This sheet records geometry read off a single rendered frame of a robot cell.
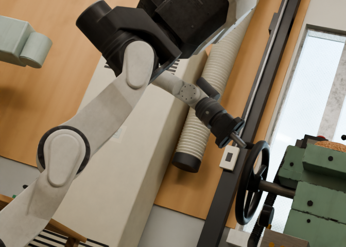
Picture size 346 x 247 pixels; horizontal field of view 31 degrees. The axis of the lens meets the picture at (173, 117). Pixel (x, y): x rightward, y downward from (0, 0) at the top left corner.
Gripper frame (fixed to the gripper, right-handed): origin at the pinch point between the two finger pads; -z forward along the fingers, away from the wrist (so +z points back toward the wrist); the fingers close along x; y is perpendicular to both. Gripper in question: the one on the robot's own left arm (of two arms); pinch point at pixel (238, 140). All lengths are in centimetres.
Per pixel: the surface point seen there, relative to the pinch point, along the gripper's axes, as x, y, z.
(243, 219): -16.7, -1.2, -20.1
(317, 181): 10.0, -11.7, -31.7
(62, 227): -89, 33, 48
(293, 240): -3.9, -26.4, -41.7
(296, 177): 4.5, 1.9, -22.3
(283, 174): 2.7, 1.3, -18.8
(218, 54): 7, 119, 93
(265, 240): -9.1, -28.1, -36.6
